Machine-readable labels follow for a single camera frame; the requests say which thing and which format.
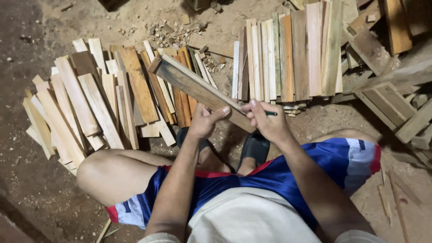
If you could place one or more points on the person's right hand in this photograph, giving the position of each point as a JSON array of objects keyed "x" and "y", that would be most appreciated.
[{"x": 270, "y": 125}]

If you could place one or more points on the person's left hand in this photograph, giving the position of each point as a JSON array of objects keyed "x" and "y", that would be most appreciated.
[{"x": 202, "y": 122}]

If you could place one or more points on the green pencil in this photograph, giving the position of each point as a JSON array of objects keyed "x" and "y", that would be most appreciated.
[{"x": 271, "y": 113}]

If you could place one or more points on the dark weathered wooden slat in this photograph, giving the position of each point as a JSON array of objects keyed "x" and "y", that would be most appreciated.
[{"x": 199, "y": 88}]

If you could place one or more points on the black left sandal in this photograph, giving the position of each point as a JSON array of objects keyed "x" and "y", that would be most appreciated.
[{"x": 195, "y": 141}]

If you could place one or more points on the black sandal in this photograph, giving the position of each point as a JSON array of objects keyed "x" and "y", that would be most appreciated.
[
  {"x": 195, "y": 141},
  {"x": 254, "y": 148}
]

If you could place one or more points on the black right sandal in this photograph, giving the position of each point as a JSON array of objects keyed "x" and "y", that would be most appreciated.
[{"x": 254, "y": 148}]

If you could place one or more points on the blue satin shorts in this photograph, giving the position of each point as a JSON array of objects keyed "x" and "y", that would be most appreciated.
[{"x": 256, "y": 182}]

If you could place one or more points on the neat row of wooden slats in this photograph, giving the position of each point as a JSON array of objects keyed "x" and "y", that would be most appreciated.
[{"x": 287, "y": 57}]

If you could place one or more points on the white shirt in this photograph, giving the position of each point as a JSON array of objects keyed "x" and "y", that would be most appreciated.
[{"x": 256, "y": 217}]

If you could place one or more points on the pile of small wood offcuts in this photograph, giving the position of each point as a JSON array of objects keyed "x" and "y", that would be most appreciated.
[{"x": 172, "y": 32}]

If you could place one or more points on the scattered pile of wooden slats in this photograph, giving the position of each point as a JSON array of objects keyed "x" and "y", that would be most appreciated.
[{"x": 98, "y": 101}]

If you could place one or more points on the heap of scrap wood planks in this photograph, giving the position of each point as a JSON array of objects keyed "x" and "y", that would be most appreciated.
[{"x": 388, "y": 74}]

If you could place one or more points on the thin wood strips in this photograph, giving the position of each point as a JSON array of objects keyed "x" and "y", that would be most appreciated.
[{"x": 395, "y": 199}]

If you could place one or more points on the thin wooden stick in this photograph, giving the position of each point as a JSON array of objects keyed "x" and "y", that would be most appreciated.
[{"x": 103, "y": 231}]

